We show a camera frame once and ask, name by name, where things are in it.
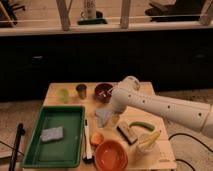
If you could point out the orange fruit piece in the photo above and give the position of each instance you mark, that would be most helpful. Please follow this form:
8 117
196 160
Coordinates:
96 138

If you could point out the white bottle on shelf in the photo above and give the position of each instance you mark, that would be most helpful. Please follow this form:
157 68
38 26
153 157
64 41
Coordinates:
89 9

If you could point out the green cucumber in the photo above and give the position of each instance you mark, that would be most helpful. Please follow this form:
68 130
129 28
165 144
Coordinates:
145 125

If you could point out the green plastic tray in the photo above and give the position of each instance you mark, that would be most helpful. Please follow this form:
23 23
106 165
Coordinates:
56 140

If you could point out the green translucent cup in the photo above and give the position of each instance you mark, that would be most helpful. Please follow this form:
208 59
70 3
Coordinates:
63 95

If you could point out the metal cup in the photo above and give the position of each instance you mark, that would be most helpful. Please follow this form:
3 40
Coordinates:
81 89

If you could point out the brown wooden block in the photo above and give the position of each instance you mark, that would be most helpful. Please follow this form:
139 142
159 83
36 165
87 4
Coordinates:
127 132

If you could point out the orange plastic bowl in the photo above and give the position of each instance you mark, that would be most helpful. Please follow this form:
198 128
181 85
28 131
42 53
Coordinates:
110 156

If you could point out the green base plate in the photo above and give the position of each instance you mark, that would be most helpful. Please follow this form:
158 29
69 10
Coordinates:
92 21

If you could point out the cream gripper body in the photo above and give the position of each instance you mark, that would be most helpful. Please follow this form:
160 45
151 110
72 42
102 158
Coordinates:
114 118

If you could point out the light blue grey towel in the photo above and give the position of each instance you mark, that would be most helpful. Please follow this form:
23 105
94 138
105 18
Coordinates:
103 116

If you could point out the dark brown bowl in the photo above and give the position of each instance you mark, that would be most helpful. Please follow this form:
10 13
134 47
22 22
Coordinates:
102 92

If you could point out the blue grey sponge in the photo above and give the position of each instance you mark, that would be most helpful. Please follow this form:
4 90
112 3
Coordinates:
51 134

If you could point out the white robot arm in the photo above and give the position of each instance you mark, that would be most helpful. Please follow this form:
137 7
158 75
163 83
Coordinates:
196 116

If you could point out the black stand pole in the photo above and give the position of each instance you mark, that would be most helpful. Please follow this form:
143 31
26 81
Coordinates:
19 133

